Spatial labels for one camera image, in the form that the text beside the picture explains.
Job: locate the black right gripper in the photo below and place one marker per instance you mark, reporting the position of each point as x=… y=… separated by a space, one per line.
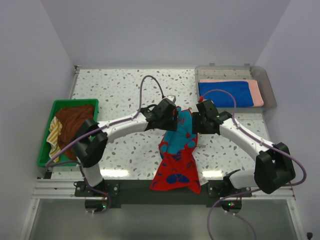
x=196 y=127

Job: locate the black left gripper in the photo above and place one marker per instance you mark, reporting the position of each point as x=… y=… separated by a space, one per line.
x=172 y=125

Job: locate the blue towel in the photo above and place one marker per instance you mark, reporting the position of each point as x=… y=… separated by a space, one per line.
x=216 y=91

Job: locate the pink towel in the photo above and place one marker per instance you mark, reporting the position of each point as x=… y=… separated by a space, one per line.
x=253 y=87

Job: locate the red patterned towel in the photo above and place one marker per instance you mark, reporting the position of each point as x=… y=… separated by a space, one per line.
x=178 y=168

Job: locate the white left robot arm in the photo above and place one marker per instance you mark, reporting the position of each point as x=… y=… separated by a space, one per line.
x=90 y=141

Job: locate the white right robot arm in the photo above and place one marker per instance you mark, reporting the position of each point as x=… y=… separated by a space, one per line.
x=273 y=165

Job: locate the clear plastic container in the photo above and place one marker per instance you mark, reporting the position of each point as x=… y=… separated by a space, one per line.
x=242 y=73

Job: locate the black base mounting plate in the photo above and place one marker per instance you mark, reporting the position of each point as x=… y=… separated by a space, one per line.
x=138 y=192

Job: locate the brown towel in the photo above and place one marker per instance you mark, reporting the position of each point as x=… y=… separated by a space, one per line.
x=72 y=119

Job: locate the yellow striped towel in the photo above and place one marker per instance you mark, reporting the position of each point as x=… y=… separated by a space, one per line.
x=55 y=130

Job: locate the green plastic bin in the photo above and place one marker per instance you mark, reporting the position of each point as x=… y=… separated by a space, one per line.
x=44 y=153

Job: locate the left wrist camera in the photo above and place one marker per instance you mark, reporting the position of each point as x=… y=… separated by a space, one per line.
x=172 y=98

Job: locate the aluminium frame rail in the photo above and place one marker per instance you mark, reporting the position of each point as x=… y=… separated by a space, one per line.
x=134 y=159

